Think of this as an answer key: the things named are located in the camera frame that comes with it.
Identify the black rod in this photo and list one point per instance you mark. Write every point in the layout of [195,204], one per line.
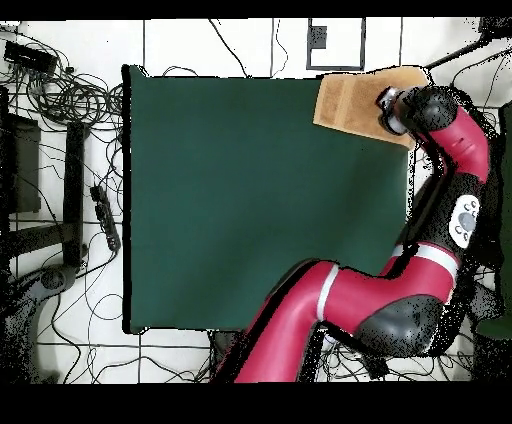
[456,55]

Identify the black power strip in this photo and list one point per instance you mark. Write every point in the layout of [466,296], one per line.
[104,218]

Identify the dark green sheet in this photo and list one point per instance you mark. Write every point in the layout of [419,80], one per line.
[507,312]

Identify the dark green table cloth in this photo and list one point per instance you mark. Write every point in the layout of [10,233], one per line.
[240,200]

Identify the black flat panel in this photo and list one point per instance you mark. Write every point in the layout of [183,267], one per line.
[24,168]

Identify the black tripod base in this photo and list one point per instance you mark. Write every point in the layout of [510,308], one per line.
[52,280]

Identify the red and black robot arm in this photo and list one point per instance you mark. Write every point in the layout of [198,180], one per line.
[400,296]

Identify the black box device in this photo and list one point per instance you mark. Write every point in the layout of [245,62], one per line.
[30,58]

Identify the black stand beam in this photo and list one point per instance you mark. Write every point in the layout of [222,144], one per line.
[74,192]

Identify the tan terry towel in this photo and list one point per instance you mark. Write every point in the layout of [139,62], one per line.
[352,104]

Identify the grey square frame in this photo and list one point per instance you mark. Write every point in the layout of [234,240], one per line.
[308,48]

